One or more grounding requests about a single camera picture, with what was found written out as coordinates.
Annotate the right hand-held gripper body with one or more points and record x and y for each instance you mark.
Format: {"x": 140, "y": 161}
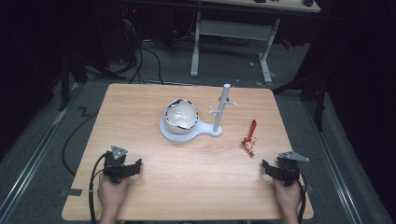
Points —
{"x": 289, "y": 168}

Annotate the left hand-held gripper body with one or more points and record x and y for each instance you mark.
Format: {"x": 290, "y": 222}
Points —
{"x": 115, "y": 161}

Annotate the person's right hand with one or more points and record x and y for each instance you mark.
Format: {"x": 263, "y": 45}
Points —
{"x": 288, "y": 199}

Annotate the grey tape strip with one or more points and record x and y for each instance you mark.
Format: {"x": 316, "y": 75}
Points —
{"x": 71, "y": 192}

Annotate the white stand with pegs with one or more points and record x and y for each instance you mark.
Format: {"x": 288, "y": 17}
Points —
{"x": 214, "y": 124}

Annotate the black stand legs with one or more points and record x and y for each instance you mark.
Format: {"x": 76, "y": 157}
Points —
{"x": 311, "y": 90}
{"x": 81, "y": 71}

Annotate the small red object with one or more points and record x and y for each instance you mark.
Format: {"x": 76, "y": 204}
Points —
{"x": 287, "y": 44}

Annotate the desk with white legs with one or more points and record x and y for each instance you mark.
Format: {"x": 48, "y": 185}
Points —
{"x": 233, "y": 31}

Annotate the black computer mouse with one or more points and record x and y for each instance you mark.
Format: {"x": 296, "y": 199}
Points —
{"x": 308, "y": 2}

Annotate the metal floor rail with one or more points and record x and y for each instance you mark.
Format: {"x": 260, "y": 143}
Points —
{"x": 334, "y": 165}
{"x": 37, "y": 149}

